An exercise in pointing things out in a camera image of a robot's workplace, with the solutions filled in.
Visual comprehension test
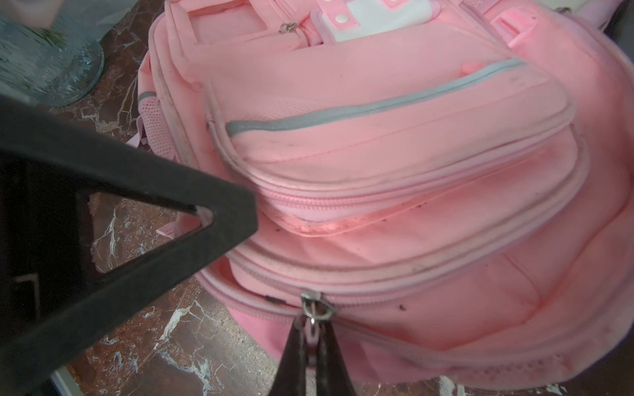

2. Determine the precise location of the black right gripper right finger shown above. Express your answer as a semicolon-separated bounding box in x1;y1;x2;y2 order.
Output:
316;322;357;396

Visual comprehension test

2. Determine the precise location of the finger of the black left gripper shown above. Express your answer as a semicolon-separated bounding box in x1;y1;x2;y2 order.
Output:
1;97;258;395

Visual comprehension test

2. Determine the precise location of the teal glass vase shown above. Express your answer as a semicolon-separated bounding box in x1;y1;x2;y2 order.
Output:
1;1;135;107

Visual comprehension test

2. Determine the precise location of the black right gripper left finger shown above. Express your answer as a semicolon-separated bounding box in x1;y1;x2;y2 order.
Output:
268;316;308;396

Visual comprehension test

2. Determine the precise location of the pink backpack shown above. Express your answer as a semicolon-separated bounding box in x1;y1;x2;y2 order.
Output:
138;1;633;390

